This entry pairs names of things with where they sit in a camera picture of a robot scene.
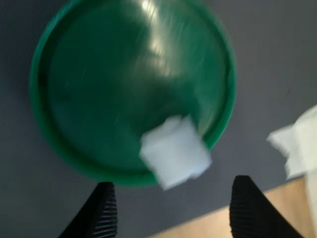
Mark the round green lid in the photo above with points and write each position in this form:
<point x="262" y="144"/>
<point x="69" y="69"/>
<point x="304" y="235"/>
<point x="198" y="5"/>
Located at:
<point x="111" y="86"/>

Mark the small white plastic terminal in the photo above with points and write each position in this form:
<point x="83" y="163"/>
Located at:
<point x="175" y="151"/>

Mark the white masking tape strip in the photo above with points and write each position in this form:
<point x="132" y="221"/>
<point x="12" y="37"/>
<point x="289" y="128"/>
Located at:
<point x="302" y="138"/>

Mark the dark grey mat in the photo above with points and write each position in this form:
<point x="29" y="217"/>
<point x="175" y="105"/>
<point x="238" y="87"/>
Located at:
<point x="24" y="173"/>

